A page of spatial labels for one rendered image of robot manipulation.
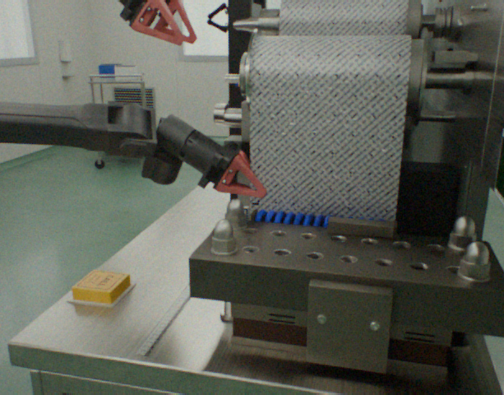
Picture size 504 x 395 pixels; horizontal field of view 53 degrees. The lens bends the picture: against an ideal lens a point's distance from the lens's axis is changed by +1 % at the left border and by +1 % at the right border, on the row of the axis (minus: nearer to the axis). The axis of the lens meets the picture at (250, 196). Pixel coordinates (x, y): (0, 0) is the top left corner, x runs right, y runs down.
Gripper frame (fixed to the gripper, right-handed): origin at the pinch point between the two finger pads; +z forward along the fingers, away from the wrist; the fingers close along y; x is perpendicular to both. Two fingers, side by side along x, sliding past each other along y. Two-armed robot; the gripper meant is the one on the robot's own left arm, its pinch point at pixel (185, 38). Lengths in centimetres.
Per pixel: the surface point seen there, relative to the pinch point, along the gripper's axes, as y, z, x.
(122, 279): 13.9, 18.7, -34.3
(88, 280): 15.6, 14.6, -37.6
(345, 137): 4.5, 30.1, 6.6
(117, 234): -209, -19, -193
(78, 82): -505, -223, -274
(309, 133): 4.5, 25.6, 3.3
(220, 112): -3.3, 11.7, -6.5
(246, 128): -2.7, 17.0, -5.4
